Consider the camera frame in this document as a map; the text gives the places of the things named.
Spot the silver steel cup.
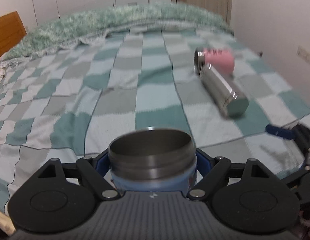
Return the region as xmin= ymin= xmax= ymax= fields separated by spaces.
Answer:
xmin=199 ymin=64 xmax=249 ymax=118

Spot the checkered teal bed blanket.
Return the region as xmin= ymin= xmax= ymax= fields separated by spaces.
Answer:
xmin=0 ymin=27 xmax=310 ymax=217

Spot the light wooden bed frame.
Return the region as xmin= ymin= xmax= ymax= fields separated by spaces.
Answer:
xmin=0 ymin=209 xmax=16 ymax=236

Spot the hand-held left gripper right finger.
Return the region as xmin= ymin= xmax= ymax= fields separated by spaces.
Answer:
xmin=187 ymin=148 xmax=269 ymax=201

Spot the green floral quilt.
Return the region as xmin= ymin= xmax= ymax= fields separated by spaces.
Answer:
xmin=0 ymin=1 xmax=235 ymax=63

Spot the blue steel cup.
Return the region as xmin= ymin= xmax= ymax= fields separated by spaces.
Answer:
xmin=108 ymin=128 xmax=197 ymax=193

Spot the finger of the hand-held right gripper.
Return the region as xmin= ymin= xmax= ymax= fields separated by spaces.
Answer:
xmin=265 ymin=122 xmax=310 ymax=157
xmin=279 ymin=166 xmax=310 ymax=204

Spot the pink steel cup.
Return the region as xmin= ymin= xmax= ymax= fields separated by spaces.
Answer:
xmin=194 ymin=47 xmax=235 ymax=77

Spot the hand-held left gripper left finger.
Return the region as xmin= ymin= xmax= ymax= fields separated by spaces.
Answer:
xmin=38 ymin=151 xmax=121 ymax=201

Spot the wooden headboard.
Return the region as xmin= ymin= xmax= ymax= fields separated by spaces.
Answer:
xmin=0 ymin=11 xmax=28 ymax=63

